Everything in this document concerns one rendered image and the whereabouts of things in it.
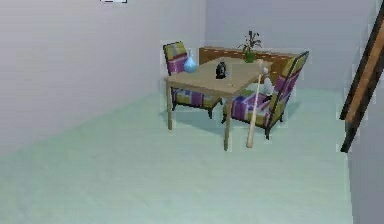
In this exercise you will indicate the multicoloured patchwork chair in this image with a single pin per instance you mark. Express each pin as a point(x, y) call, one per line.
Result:
point(181, 96)
point(256, 106)

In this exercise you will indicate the light wooden table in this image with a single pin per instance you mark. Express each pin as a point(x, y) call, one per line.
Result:
point(213, 80)

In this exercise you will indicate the blue glass vase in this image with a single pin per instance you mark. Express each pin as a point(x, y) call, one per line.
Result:
point(190, 65)

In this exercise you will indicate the wooden baseball bat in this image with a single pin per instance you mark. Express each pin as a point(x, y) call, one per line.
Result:
point(254, 110)

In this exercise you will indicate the white statuette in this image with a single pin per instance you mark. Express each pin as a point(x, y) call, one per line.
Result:
point(267, 85)

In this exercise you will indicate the green potted house plant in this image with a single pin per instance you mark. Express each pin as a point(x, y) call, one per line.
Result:
point(249, 50)

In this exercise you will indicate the brown wooden sideboard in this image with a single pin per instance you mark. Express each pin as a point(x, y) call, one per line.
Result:
point(280, 65)

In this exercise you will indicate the white framed wall picture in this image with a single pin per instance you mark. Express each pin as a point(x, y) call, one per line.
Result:
point(113, 1)

